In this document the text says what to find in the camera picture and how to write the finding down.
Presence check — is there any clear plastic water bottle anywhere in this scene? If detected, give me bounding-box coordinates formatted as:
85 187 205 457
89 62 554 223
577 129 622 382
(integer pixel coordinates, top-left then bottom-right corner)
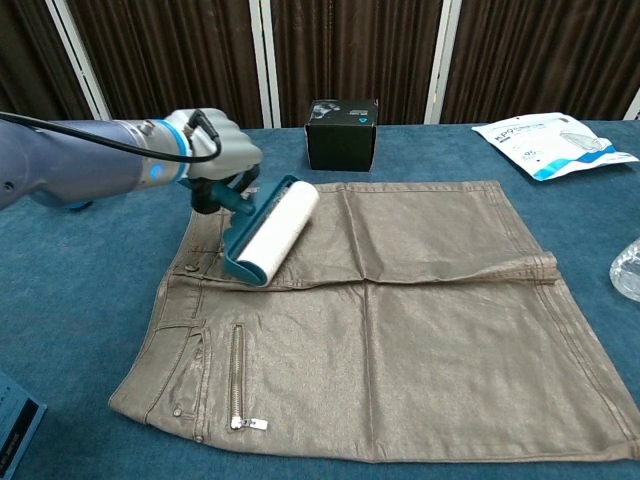
608 238 640 302

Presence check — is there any white KP95 mask package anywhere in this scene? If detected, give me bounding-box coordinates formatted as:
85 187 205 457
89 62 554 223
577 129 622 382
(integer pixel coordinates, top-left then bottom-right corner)
470 112 640 182

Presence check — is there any teal handle lint roller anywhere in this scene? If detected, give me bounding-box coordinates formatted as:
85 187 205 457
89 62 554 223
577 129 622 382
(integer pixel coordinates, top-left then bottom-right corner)
213 174 321 291

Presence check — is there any brown coated skirt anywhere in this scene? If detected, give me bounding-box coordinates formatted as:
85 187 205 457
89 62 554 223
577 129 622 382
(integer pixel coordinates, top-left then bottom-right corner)
108 180 634 464

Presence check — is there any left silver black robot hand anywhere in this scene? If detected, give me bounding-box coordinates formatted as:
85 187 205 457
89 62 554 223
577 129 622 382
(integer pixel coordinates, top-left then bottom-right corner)
175 107 265 215

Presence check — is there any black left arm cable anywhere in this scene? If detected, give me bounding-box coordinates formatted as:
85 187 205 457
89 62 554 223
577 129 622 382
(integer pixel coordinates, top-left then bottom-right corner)
0 110 223 164

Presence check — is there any black cardboard product box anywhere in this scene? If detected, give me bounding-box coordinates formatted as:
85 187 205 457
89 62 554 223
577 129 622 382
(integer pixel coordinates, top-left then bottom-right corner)
304 98 379 173

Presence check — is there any dark curtain divider panel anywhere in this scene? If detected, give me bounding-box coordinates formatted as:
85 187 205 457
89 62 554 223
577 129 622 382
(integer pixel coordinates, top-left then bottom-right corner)
47 0 282 129
0 0 112 122
424 0 640 124
248 0 462 127

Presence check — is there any small blue open carton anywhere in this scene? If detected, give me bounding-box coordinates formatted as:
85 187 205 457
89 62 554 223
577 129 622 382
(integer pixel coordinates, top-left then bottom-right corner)
0 368 48 480

